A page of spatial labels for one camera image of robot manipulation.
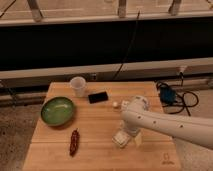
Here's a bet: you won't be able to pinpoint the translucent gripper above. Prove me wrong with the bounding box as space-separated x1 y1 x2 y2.
121 121 142 146

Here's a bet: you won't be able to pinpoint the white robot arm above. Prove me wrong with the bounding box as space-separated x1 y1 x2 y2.
121 96 213 150

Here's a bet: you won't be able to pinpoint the green ceramic bowl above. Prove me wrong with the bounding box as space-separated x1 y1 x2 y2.
41 97 75 126

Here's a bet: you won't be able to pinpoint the white patterned box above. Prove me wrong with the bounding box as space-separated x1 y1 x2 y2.
120 100 130 111

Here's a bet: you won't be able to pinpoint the blue power adapter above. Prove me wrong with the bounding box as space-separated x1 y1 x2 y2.
160 87 176 103

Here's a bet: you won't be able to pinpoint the black phone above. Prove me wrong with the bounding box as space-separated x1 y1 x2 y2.
88 92 108 104

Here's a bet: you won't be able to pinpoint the red chili pepper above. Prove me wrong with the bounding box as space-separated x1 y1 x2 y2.
70 129 80 156

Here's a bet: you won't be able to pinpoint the white plastic cup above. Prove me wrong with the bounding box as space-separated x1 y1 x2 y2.
70 76 86 97

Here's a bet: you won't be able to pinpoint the black floor cables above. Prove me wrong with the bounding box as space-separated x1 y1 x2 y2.
155 71 200 117

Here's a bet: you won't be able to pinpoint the black hanging cable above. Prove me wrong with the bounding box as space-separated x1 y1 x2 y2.
111 9 141 81

